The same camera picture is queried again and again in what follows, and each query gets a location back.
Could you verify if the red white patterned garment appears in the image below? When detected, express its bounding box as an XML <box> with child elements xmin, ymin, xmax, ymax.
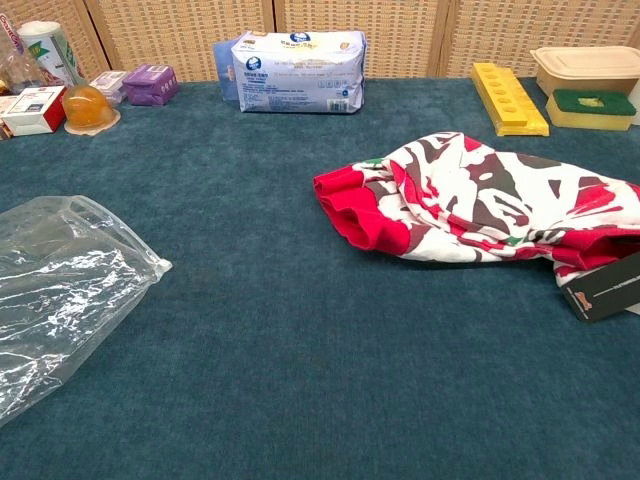
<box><xmin>313</xmin><ymin>131</ymin><xmax>640</xmax><ymax>291</ymax></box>

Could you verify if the clear plastic zip bag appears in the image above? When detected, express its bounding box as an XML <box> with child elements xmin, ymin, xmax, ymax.
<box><xmin>0</xmin><ymin>194</ymin><xmax>174</xmax><ymax>429</ymax></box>

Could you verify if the black garment hang tag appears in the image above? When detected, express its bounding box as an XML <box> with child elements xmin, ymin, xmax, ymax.
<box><xmin>559</xmin><ymin>252</ymin><xmax>640</xmax><ymax>324</ymax></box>

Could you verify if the blue carpet table cover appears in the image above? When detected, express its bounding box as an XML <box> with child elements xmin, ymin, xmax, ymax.
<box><xmin>0</xmin><ymin>74</ymin><xmax>640</xmax><ymax>480</ymax></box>

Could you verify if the purple carton box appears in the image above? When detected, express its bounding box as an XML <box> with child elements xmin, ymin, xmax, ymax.
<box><xmin>121</xmin><ymin>63</ymin><xmax>180</xmax><ymax>107</ymax></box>

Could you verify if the yellow plastic tray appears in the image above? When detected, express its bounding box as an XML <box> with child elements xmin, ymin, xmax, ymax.
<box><xmin>470</xmin><ymin>62</ymin><xmax>551</xmax><ymax>138</ymax></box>

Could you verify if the woven folding screen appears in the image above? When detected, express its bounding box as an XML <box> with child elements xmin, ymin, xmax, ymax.
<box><xmin>0</xmin><ymin>0</ymin><xmax>640</xmax><ymax>84</ymax></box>

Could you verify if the bun in plastic wrap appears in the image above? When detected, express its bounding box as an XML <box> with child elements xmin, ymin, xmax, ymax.
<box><xmin>62</xmin><ymin>83</ymin><xmax>122</xmax><ymax>137</ymax></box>

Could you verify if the pale purple clear box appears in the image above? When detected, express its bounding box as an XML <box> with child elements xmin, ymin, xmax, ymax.
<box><xmin>88</xmin><ymin>70</ymin><xmax>129</xmax><ymax>107</ymax></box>

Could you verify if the green yellow sponge box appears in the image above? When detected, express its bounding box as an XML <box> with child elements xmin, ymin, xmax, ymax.
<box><xmin>544</xmin><ymin>88</ymin><xmax>639</xmax><ymax>132</ymax></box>

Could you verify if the beige lidded food container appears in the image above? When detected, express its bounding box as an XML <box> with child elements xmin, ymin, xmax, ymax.
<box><xmin>529</xmin><ymin>45</ymin><xmax>640</xmax><ymax>97</ymax></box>

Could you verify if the white red carton box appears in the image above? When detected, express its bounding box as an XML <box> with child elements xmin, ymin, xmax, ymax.
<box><xmin>0</xmin><ymin>85</ymin><xmax>67</xmax><ymax>138</ymax></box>

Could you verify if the white cup with green print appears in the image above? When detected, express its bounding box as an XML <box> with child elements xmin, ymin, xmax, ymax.
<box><xmin>17</xmin><ymin>20</ymin><xmax>85</xmax><ymax>87</ymax></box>

